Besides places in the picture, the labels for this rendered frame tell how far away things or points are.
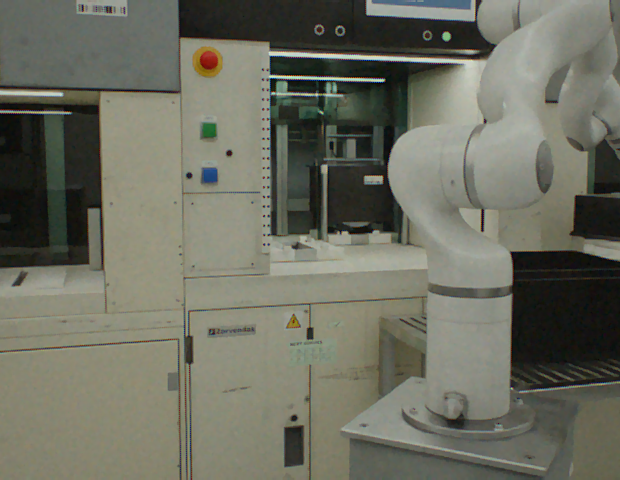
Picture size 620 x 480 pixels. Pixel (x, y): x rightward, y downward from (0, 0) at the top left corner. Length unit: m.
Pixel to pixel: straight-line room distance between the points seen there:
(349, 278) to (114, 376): 0.58
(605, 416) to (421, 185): 1.29
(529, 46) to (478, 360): 0.49
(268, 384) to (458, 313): 0.80
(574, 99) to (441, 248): 0.69
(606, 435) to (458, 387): 1.20
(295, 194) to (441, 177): 1.63
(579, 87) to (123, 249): 1.02
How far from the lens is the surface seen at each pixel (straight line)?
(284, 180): 2.54
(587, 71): 1.60
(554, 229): 1.99
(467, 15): 1.87
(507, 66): 1.15
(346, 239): 2.28
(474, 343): 1.03
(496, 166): 0.98
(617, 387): 1.36
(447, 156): 1.01
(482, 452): 1.00
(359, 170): 2.28
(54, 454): 1.74
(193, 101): 1.64
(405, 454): 1.03
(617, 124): 1.72
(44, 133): 2.07
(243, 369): 1.72
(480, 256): 1.02
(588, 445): 2.19
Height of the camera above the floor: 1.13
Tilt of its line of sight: 6 degrees down
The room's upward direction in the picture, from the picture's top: straight up
